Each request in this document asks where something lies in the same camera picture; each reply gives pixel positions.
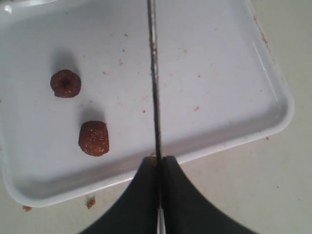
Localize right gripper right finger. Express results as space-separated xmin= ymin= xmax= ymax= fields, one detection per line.
xmin=162 ymin=156 xmax=253 ymax=234

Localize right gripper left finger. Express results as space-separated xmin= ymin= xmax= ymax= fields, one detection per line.
xmin=82 ymin=156 xmax=159 ymax=234

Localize red fruit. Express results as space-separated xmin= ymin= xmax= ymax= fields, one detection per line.
xmin=50 ymin=69 xmax=81 ymax=98
xmin=78 ymin=120 xmax=110 ymax=157

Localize thin metal skewer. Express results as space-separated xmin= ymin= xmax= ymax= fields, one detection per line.
xmin=146 ymin=0 xmax=163 ymax=234

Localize red crumb near tray corner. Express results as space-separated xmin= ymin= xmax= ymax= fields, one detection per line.
xmin=22 ymin=205 xmax=32 ymax=212

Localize white rectangular plastic tray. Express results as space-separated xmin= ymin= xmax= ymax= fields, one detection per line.
xmin=0 ymin=0 xmax=294 ymax=207

